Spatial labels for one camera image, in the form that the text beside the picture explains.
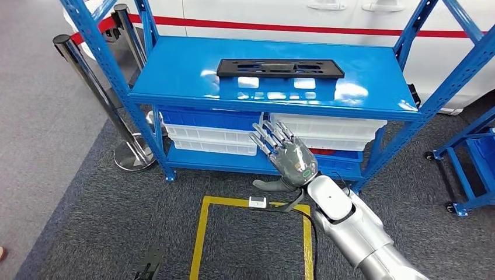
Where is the chrome stanchion post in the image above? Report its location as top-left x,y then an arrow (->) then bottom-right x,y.
53,34 -> 156,173
112,3 -> 169,137

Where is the red barrier belt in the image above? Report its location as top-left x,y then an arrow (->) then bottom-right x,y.
69,16 -> 117,46
127,13 -> 487,40

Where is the black plastic mounting part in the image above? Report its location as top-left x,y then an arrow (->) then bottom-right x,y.
215,58 -> 346,80

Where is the white car door handle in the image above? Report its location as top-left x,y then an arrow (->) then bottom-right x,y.
361,2 -> 405,12
307,1 -> 348,11

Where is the small black fixture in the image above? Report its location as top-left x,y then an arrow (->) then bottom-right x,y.
406,83 -> 422,110

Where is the white car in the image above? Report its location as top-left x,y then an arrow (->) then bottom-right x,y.
61,0 -> 495,116

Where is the black flat robot bracket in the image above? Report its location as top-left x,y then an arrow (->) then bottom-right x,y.
133,247 -> 165,280

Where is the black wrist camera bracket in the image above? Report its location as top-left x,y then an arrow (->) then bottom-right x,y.
266,188 -> 306,214

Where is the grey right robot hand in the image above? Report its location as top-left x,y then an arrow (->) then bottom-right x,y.
248,120 -> 320,193

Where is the black camera cable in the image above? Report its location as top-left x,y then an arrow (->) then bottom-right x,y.
292,208 -> 319,280

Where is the blue wheeled shelf rack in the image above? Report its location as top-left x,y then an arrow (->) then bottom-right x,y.
424,115 -> 495,218

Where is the blue steel shelf rack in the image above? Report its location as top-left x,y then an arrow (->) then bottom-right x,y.
60,0 -> 495,194

